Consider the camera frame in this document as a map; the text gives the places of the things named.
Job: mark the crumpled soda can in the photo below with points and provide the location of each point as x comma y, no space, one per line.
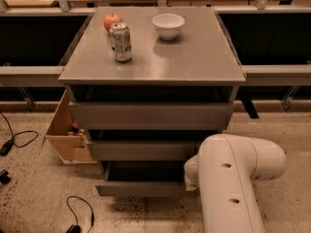
120,41

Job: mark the grey middle drawer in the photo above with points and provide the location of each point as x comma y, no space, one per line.
142,150

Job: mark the grey drawer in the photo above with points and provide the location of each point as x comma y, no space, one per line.
142,150
142,178
152,116

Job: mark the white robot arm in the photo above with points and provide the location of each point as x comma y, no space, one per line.
223,171

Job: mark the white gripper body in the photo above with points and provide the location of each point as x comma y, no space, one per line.
191,174

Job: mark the grey bottom drawer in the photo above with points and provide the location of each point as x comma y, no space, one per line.
142,178

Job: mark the cardboard box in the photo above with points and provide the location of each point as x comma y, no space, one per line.
70,145

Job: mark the grey top drawer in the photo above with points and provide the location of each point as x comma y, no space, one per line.
152,116

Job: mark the black plug left edge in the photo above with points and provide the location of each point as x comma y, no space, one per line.
4,177

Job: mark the red apple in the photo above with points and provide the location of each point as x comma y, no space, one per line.
110,19

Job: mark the grey drawer cabinet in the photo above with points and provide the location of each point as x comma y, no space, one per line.
198,66

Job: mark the white ceramic bowl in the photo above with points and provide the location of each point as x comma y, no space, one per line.
168,26

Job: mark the grey metal rail frame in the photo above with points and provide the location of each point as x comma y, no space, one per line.
271,46

